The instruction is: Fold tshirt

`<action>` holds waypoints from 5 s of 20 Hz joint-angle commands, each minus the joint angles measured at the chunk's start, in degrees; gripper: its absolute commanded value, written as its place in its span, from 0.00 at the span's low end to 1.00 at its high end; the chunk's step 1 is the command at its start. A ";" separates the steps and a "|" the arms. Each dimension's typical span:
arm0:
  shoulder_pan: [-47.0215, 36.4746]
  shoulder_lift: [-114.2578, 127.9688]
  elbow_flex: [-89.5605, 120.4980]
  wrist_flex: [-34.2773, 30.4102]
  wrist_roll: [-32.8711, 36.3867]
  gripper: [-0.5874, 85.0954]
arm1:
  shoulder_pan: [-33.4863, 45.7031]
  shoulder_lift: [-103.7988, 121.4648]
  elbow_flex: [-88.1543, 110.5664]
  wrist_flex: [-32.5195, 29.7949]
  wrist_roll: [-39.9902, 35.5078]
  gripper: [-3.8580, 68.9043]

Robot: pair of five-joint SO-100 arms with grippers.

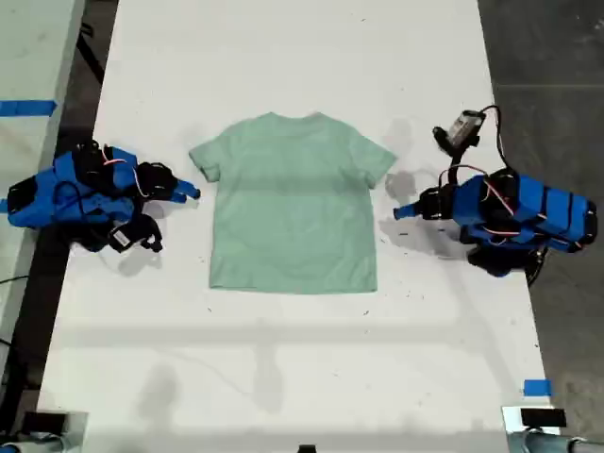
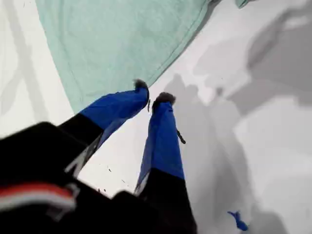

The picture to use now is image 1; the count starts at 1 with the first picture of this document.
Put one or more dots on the small black box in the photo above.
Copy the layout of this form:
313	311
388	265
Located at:
542	418
45	422

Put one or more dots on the long blue tape strip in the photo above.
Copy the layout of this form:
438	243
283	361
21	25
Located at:
23	107

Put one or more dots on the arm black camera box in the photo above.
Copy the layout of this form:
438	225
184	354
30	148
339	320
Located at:
464	125
123	237

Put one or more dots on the black metal strut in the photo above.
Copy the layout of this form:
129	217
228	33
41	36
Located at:
92	59

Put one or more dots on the pale green T-shirt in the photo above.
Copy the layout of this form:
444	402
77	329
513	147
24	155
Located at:
292	203

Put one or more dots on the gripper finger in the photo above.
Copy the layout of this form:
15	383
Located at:
408	216
177	196
410	207
186	188

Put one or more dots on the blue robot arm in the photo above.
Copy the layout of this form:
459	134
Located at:
542	203
33	214

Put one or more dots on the pale grey side table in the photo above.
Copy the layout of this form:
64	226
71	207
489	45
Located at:
28	56

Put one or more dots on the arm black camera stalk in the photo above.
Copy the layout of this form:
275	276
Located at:
148	223
457	158

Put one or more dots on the grey clamp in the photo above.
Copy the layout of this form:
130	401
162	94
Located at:
42	446
542	444

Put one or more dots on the square blue tape piece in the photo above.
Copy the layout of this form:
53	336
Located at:
538	388

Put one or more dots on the black block at table edge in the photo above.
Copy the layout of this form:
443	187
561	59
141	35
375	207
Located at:
307	448

